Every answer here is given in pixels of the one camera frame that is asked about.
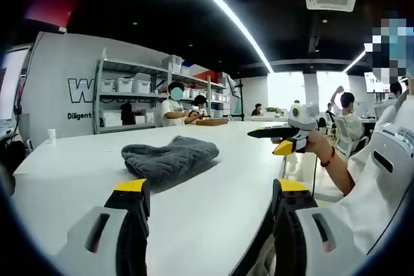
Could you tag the person's right hand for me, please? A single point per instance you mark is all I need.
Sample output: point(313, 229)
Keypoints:
point(315, 142)

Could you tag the black bag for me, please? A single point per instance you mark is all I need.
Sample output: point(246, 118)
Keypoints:
point(127, 113)

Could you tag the white chest-worn device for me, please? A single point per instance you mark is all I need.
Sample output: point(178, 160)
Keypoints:
point(393, 163)

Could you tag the black tripod stand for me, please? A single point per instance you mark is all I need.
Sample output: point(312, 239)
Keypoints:
point(241, 101)

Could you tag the long ceiling light strip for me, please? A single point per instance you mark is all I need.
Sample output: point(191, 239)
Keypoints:
point(233, 17)

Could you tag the group of white storage boxes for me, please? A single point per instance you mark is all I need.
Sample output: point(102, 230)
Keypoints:
point(124, 85)

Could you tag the white paper cup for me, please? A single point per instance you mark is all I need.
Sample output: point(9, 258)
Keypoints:
point(51, 136)

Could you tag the person's beige trousers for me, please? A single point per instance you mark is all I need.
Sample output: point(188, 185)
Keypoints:
point(265, 260)

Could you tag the grey towel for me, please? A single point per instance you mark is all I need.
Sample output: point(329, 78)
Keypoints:
point(168, 159)

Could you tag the white mesh office chair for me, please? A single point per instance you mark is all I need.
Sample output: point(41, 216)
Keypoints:
point(347, 142)

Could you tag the short ceiling light strip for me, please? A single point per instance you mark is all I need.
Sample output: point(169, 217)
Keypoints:
point(354, 61)

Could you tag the wall display screen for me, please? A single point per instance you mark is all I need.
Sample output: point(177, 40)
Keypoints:
point(376, 82)

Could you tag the grey metal shelf rack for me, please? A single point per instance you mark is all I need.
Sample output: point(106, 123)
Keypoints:
point(98, 95)

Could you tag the wooden tray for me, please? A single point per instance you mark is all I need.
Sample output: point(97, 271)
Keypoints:
point(211, 121)

